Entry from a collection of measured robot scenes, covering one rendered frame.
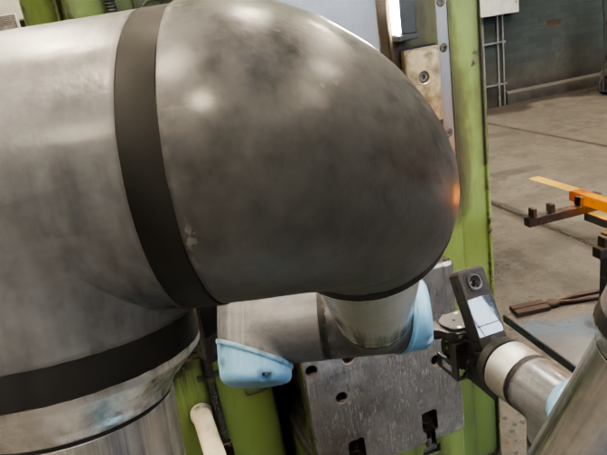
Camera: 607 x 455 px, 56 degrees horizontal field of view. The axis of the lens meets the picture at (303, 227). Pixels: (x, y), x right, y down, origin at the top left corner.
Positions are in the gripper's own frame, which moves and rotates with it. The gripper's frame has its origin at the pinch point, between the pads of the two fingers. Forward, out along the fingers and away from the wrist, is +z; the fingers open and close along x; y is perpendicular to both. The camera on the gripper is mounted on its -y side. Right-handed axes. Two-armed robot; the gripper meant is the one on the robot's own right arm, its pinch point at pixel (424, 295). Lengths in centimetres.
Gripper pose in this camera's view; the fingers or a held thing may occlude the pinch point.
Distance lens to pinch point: 96.3
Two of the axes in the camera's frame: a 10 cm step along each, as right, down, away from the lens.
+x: 9.3, -2.5, 2.8
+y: 1.5, 9.3, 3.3
